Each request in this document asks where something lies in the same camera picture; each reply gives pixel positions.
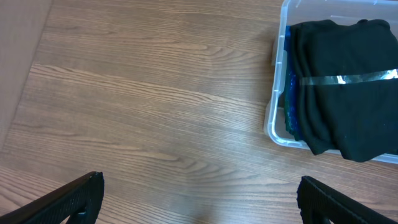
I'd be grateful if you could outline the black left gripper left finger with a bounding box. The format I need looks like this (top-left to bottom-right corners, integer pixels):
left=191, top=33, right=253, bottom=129
left=1, top=171, right=104, bottom=224

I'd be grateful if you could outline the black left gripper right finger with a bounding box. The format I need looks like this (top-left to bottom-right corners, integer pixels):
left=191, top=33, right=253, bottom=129
left=297, top=176, right=397, bottom=224

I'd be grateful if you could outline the sparkly blue garment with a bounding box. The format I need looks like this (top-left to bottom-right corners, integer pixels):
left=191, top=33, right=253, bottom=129
left=284, top=26, right=303, bottom=141

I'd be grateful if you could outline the large black garment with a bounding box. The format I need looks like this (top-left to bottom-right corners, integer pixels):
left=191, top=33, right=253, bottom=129
left=290, top=19, right=397, bottom=162

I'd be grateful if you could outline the brown cardboard backdrop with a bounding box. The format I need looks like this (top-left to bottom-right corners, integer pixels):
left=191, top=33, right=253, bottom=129
left=1, top=0, right=52, bottom=146

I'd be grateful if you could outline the clear plastic storage bin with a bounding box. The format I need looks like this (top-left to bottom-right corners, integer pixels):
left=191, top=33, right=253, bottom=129
left=264, top=0, right=397, bottom=149

